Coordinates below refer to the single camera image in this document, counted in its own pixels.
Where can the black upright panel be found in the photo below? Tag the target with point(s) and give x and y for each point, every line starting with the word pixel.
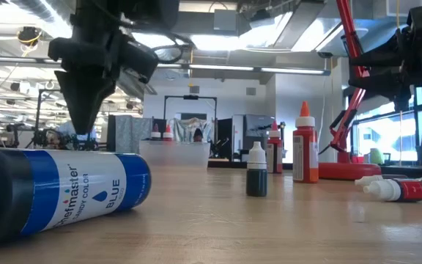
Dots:
pixel 225 139

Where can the ceiling light strip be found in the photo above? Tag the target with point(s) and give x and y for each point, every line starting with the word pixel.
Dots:
pixel 170 65
pixel 291 70
pixel 222 67

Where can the grey partition panel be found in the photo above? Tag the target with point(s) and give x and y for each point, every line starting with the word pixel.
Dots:
pixel 130 133

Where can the black metal frame station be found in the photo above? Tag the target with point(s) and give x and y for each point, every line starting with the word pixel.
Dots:
pixel 39 110
pixel 190 97

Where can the small white-capped dropper bottle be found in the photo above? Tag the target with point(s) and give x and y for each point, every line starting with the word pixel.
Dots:
pixel 368 180

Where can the blue-label Chefmaster bottle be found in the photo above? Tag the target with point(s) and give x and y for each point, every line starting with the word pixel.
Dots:
pixel 86 190

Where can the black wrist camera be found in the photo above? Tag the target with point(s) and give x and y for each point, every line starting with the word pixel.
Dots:
pixel 420 22
pixel 139 60

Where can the green round object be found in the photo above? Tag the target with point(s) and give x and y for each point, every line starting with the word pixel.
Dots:
pixel 376 157

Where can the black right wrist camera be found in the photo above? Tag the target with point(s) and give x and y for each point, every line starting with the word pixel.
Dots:
pixel 420 22

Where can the orange-tipped orange bottle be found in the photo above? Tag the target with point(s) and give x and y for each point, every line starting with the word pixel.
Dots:
pixel 305 154

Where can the clear plastic bin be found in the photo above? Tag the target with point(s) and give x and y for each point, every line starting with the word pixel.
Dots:
pixel 174 155

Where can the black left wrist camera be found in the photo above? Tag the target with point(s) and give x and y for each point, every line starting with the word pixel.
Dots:
pixel 139 60

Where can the black table frame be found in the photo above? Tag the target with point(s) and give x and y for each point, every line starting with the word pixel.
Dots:
pixel 233 165

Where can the red desk lamp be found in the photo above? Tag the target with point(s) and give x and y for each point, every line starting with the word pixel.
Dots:
pixel 346 171

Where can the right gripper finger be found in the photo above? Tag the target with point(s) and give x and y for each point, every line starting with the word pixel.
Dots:
pixel 379 58
pixel 376 80

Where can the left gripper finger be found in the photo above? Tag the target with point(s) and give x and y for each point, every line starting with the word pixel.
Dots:
pixel 86 102

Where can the purple-tipped large bottle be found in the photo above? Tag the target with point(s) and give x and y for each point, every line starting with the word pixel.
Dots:
pixel 155 133

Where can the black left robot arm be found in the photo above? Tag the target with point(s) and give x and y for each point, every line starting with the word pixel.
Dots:
pixel 152 12

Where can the silver foil cover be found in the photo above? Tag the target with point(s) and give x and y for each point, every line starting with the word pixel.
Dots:
pixel 189 126

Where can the small red-label dropper bottle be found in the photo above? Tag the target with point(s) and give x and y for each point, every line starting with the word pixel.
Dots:
pixel 394 190

